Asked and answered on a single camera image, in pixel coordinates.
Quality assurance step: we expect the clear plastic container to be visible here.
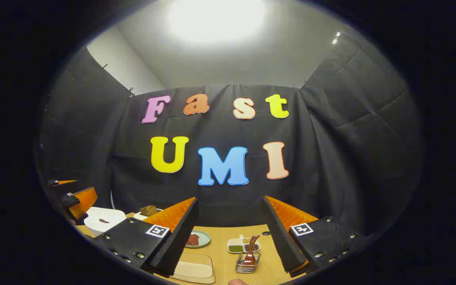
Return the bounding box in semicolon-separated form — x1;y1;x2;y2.
169;253;217;285

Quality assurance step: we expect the light green plate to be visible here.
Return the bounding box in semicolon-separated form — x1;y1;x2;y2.
184;230;211;249

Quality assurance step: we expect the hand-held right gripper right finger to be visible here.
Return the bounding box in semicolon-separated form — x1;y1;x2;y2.
262;195;371;277

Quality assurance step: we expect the white rice cooker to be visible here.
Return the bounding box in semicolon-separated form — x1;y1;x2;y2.
84;207;127;237

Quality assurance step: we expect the white toaster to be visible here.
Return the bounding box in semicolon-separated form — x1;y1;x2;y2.
133;212;163;221

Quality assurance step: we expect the brown wooden spoon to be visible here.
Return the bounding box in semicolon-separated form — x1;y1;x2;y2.
243;235;260;265

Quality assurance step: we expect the white divided dish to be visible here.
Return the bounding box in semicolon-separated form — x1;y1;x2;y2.
227;235;261;254

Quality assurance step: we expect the white rice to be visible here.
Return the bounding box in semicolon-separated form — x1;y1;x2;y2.
173;261;214;279

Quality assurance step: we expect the metal wire chopstick holder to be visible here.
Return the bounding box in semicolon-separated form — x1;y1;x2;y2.
235;252;261;274

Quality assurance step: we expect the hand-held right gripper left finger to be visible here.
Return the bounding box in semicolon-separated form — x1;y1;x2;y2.
93;197;200;277

